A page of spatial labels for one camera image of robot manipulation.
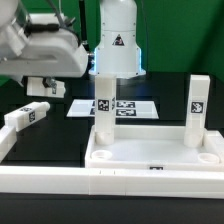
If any white cable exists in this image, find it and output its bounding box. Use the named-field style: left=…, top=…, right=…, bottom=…
left=57, top=0, right=65, bottom=14

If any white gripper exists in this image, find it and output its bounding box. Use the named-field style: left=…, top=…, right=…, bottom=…
left=0, top=19, right=88, bottom=94

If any black cable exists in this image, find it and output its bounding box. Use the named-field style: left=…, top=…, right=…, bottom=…
left=77, top=0, right=91, bottom=51

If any white U-shaped fence frame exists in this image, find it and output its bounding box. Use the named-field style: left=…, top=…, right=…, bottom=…
left=0, top=125, right=224, bottom=200

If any white desk top tray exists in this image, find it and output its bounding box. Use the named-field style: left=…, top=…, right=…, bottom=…
left=85, top=125, right=224, bottom=172

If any fiducial marker sheet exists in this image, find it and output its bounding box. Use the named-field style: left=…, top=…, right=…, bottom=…
left=67, top=99, right=159, bottom=119

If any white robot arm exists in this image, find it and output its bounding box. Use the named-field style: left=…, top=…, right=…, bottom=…
left=0, top=0, right=146, bottom=98

